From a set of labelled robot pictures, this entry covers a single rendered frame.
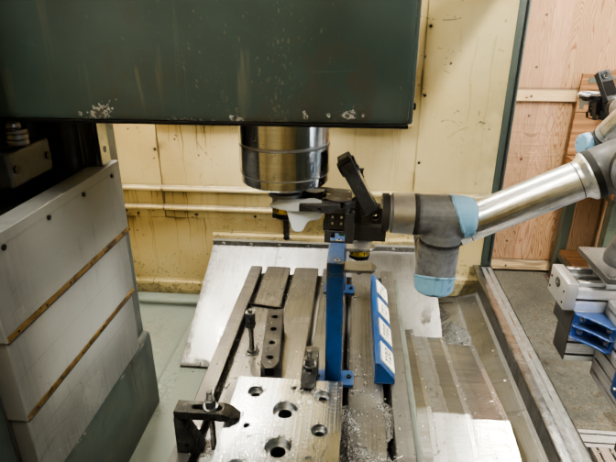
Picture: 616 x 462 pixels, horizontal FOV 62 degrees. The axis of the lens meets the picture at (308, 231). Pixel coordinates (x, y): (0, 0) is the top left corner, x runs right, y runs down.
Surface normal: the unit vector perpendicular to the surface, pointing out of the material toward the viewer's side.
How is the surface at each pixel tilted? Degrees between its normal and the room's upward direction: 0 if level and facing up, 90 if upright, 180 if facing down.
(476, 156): 90
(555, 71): 89
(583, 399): 0
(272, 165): 90
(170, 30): 90
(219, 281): 24
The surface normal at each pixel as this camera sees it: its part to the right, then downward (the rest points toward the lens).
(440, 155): -0.09, 0.39
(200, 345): -0.04, -0.69
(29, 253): 1.00, 0.04
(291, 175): 0.15, 0.39
